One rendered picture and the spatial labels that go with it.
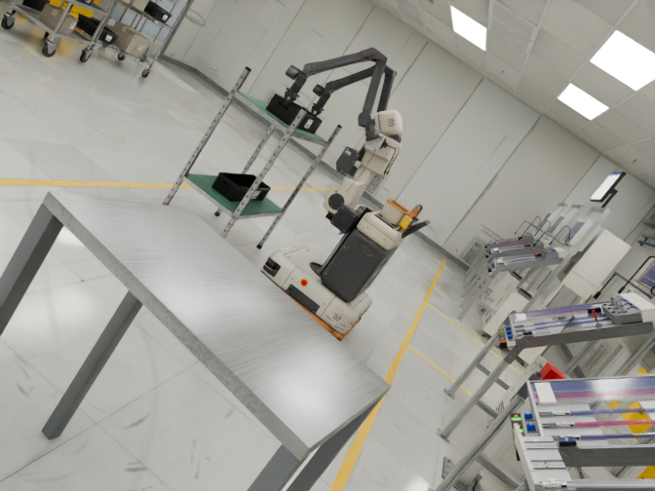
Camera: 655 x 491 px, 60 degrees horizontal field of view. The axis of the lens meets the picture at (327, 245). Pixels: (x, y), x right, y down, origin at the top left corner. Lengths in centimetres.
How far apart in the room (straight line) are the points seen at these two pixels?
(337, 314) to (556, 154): 785
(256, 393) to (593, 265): 598
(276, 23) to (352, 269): 881
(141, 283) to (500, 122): 997
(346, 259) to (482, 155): 751
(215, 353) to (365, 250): 248
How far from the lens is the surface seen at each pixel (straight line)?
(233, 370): 98
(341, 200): 358
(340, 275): 345
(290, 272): 350
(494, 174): 1072
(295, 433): 95
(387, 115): 356
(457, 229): 1074
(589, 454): 211
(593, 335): 350
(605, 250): 677
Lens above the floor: 126
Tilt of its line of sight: 13 degrees down
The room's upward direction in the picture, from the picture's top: 35 degrees clockwise
